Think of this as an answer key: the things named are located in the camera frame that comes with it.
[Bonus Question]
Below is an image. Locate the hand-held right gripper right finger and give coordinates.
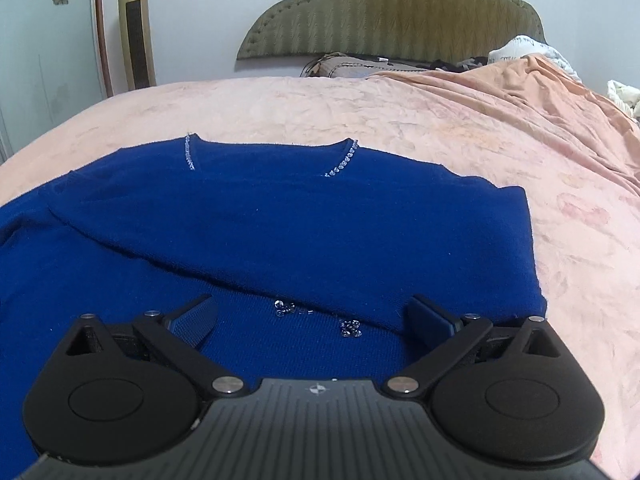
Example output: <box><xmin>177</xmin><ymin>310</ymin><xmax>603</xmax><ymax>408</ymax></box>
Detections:
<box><xmin>382</xmin><ymin>295</ymin><xmax>568</xmax><ymax>404</ymax></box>

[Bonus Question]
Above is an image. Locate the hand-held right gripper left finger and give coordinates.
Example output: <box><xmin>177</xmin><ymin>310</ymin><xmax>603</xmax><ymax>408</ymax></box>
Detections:
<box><xmin>62</xmin><ymin>294</ymin><xmax>251</xmax><ymax>402</ymax></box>

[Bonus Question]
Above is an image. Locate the blue knit sweater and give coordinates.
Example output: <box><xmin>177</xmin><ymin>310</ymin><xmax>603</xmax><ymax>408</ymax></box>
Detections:
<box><xmin>0</xmin><ymin>132</ymin><xmax>548</xmax><ymax>466</ymax></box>

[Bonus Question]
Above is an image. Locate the bed with pink sheet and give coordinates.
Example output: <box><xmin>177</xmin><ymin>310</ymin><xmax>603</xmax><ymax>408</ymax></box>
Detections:
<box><xmin>0</xmin><ymin>77</ymin><xmax>640</xmax><ymax>480</ymax></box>

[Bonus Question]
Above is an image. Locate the peach blanket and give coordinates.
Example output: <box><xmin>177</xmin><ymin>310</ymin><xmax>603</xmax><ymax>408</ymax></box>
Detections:
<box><xmin>367</xmin><ymin>52</ymin><xmax>640</xmax><ymax>191</ymax></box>

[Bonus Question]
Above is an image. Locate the dark clothing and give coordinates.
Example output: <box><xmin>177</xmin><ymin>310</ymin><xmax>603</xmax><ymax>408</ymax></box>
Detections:
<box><xmin>430</xmin><ymin>57</ymin><xmax>488</xmax><ymax>73</ymax></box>

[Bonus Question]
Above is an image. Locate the brown patterned pillow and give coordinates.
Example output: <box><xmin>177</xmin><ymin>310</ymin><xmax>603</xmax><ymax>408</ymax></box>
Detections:
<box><xmin>300</xmin><ymin>52</ymin><xmax>431</xmax><ymax>80</ymax></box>

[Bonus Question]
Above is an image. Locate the white pillow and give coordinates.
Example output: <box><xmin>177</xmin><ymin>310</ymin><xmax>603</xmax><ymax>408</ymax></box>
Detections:
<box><xmin>487</xmin><ymin>35</ymin><xmax>583</xmax><ymax>83</ymax></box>

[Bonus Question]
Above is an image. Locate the gold tower fan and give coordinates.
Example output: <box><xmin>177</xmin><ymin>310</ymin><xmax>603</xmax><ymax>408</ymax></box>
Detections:
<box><xmin>117</xmin><ymin>0</ymin><xmax>157</xmax><ymax>93</ymax></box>

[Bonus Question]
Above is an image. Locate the crumpled white cloth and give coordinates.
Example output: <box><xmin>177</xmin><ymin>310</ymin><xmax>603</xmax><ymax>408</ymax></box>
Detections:
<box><xmin>607</xmin><ymin>79</ymin><xmax>640</xmax><ymax>118</ymax></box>

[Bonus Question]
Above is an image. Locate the glass door with flower print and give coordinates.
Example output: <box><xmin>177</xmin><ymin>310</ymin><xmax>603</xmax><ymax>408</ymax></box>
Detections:
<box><xmin>0</xmin><ymin>0</ymin><xmax>112</xmax><ymax>161</ymax></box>

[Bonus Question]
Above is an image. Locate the olive padded headboard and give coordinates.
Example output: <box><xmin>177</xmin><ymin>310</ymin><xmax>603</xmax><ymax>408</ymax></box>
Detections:
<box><xmin>235</xmin><ymin>0</ymin><xmax>548</xmax><ymax>61</ymax></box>

